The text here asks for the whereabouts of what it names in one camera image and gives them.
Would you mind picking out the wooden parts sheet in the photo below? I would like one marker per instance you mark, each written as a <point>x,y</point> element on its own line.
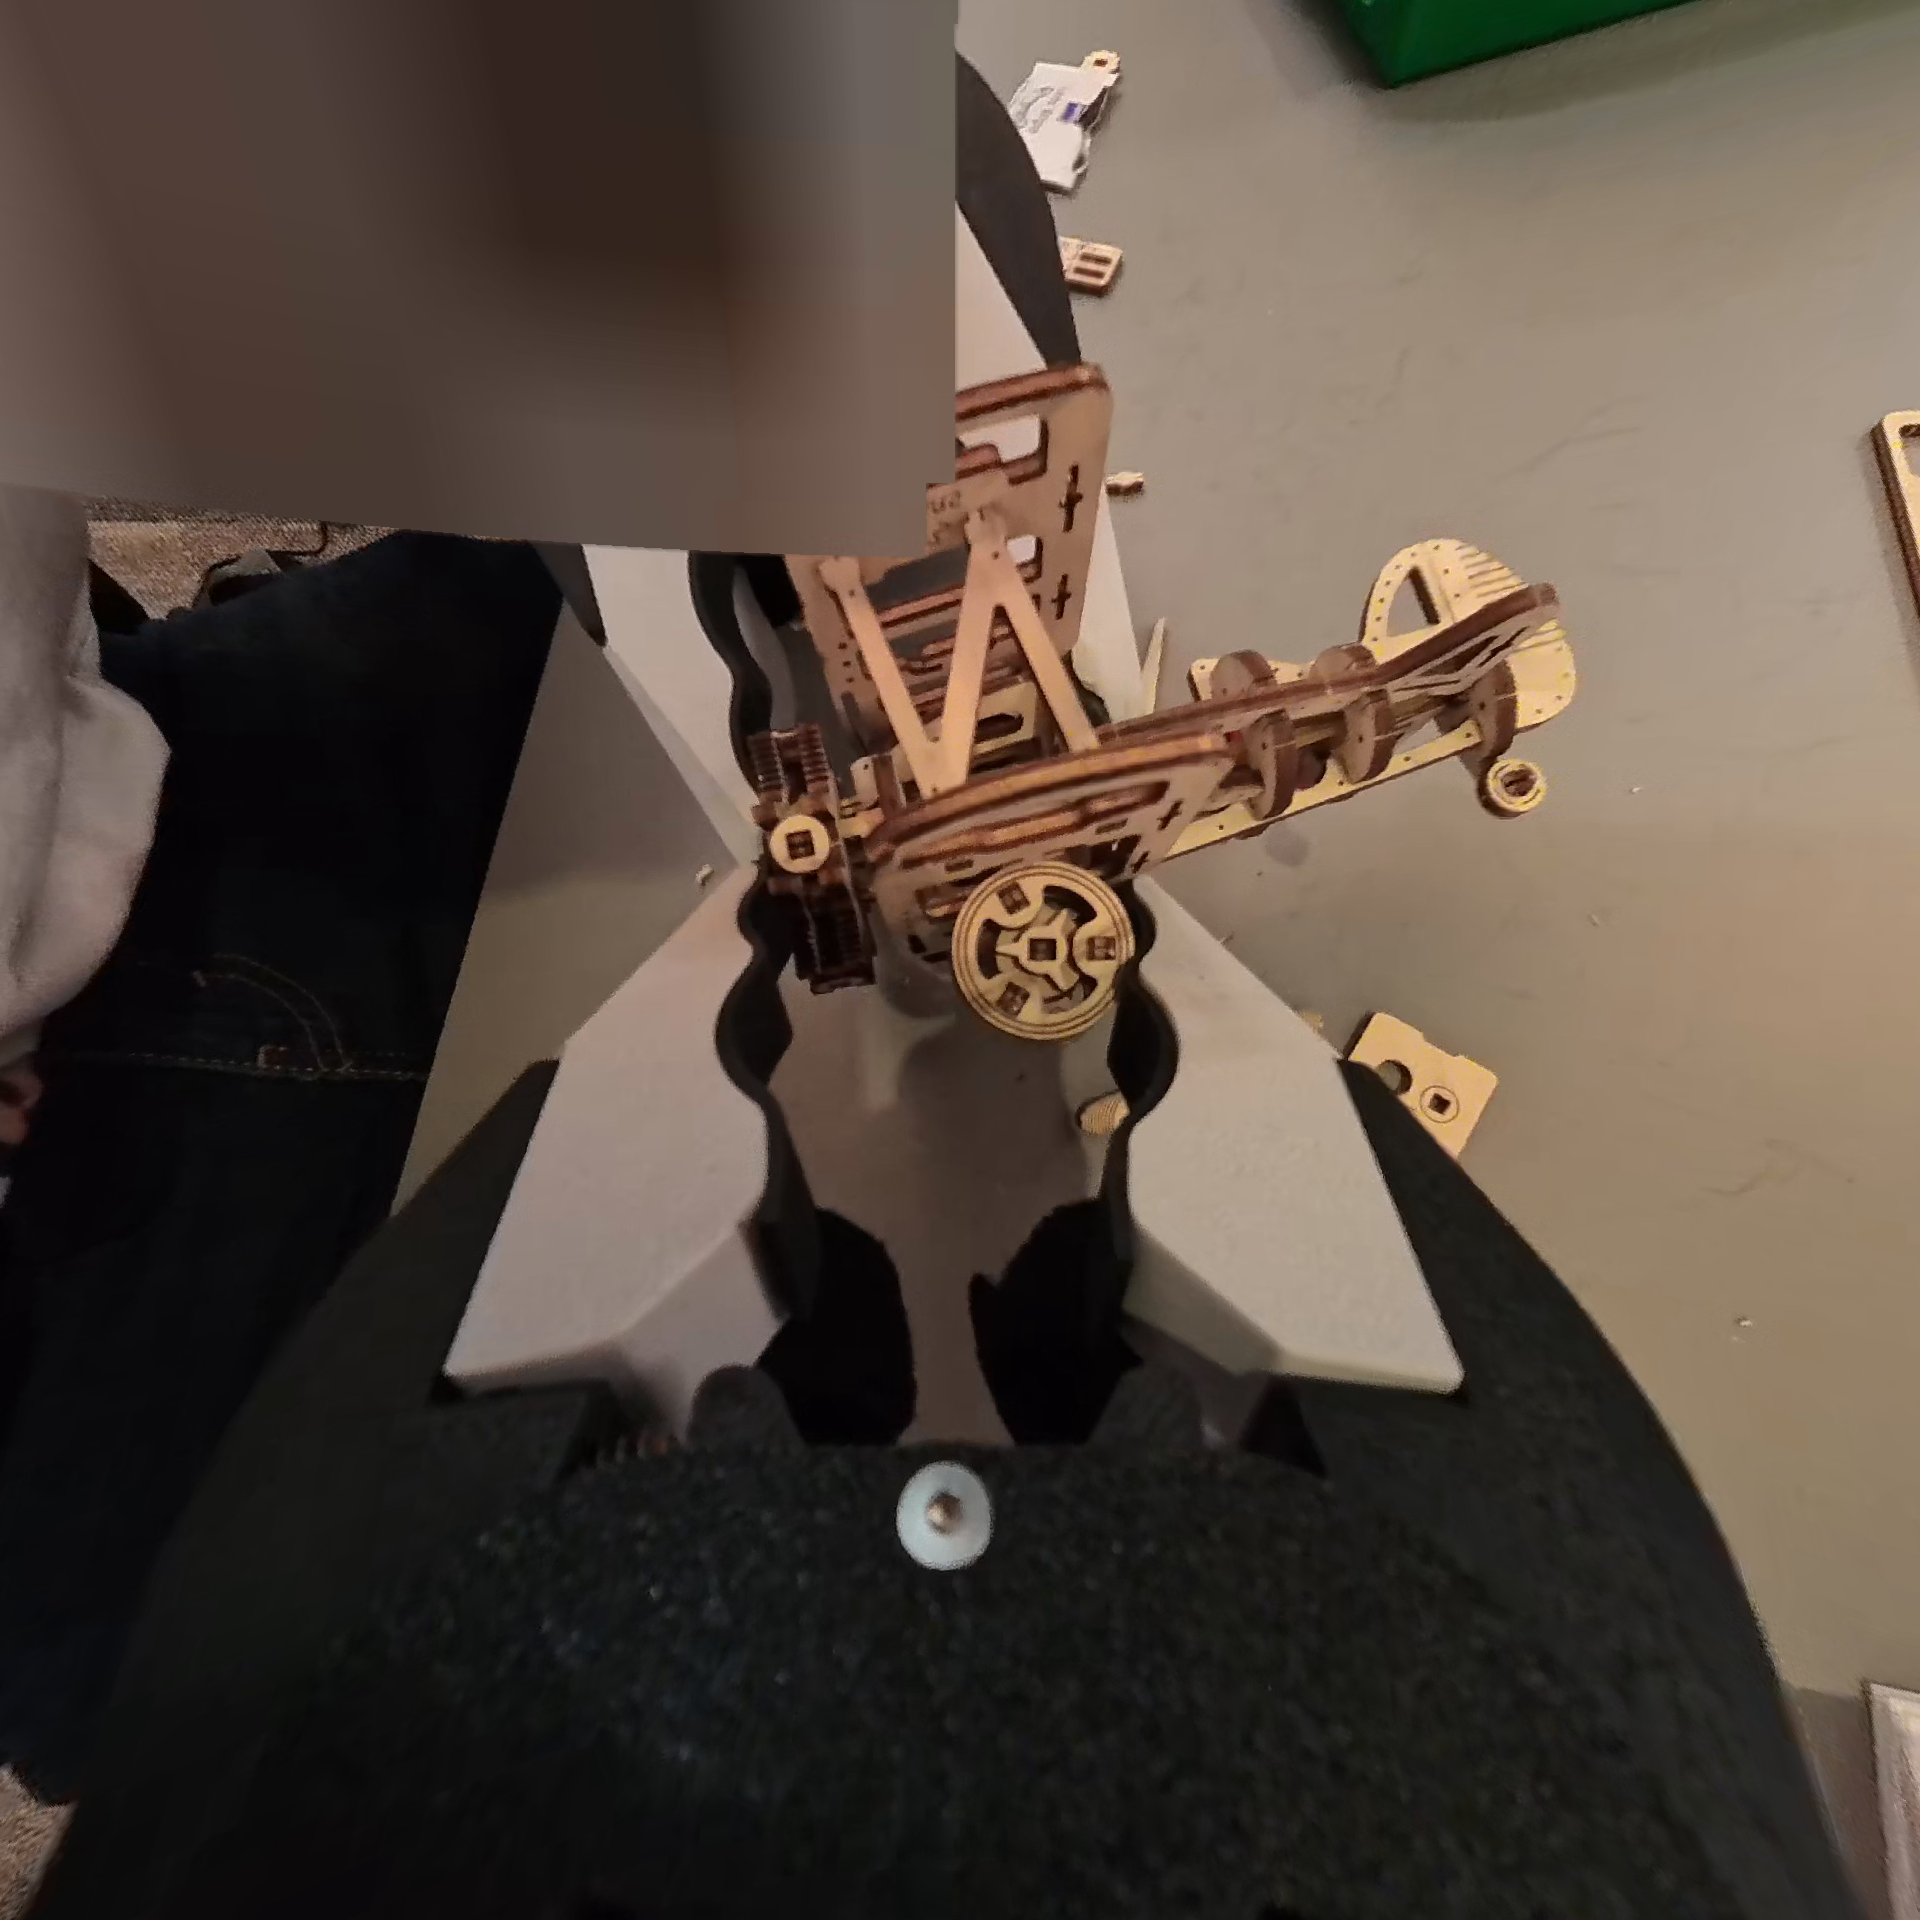
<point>1883,495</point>

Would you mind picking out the small plastic bag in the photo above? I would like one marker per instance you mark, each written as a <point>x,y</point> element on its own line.
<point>1059,129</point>

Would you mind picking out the small wooden piece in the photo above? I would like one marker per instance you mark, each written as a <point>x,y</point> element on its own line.
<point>1090,269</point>

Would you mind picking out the square wooden piece with holes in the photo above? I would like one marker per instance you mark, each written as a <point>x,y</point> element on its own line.
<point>1417,1042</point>

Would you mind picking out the person's white t-shirt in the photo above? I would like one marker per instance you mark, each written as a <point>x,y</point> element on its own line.
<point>60,751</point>

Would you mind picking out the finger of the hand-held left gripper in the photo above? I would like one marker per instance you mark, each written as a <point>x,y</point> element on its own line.
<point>660,662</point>
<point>1003,316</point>

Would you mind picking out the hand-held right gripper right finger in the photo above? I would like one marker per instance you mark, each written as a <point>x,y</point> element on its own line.
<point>1275,1200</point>

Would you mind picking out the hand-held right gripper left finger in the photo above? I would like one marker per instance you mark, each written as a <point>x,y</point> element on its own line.
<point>599,1200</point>

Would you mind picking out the person's dark jeans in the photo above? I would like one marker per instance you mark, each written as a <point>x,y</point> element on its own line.
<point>225,902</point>

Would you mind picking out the grey desk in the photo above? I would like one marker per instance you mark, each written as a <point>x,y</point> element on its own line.
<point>1499,376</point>

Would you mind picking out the green plastic bin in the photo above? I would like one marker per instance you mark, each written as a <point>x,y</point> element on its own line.
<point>1499,31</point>

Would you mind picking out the wooden model airplane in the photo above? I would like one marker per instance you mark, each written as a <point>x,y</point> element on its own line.
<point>1089,421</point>

